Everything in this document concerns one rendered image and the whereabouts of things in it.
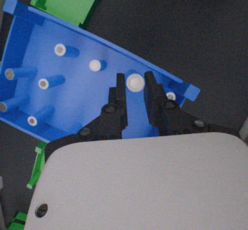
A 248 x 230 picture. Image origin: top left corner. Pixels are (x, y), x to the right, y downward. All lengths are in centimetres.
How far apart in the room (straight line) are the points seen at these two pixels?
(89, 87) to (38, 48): 12
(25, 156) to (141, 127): 74
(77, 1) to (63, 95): 45
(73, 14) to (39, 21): 36
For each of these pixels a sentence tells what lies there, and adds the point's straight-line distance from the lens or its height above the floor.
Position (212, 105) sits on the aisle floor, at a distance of 74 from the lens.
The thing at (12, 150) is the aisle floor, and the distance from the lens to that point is 95.
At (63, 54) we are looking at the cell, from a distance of 22.
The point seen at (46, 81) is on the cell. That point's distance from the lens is 23.
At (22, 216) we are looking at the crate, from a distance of 133.
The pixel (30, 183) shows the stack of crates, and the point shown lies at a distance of 63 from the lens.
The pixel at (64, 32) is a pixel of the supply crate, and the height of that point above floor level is 32.
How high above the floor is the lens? 59
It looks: 73 degrees down
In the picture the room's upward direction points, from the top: 178 degrees clockwise
